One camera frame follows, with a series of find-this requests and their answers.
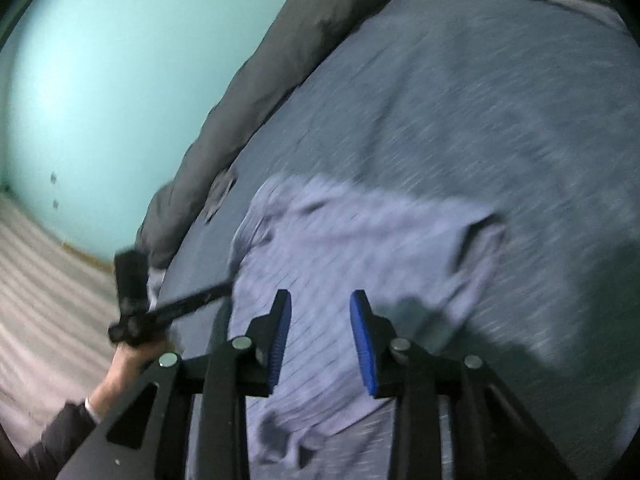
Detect person's left hand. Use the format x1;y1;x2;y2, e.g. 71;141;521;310
102;337;171;403

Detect crumpled blue-grey underwear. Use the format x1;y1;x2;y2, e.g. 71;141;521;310
202;169;240;223

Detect blue checked shorts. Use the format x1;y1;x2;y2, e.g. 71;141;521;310
227;172;508;466

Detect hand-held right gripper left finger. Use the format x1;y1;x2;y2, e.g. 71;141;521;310
55;289;293;480

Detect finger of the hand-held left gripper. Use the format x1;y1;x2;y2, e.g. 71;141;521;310
150;280;235;323

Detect light grey sheet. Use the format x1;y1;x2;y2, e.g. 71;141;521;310
145;267;168;301

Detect wooden trim strip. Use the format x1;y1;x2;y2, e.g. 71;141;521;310
60;242;113;271

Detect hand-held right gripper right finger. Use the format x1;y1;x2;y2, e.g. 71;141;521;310
349;290;581;480

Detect rolled dark grey duvet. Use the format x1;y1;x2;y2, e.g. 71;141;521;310
135;0;436;268

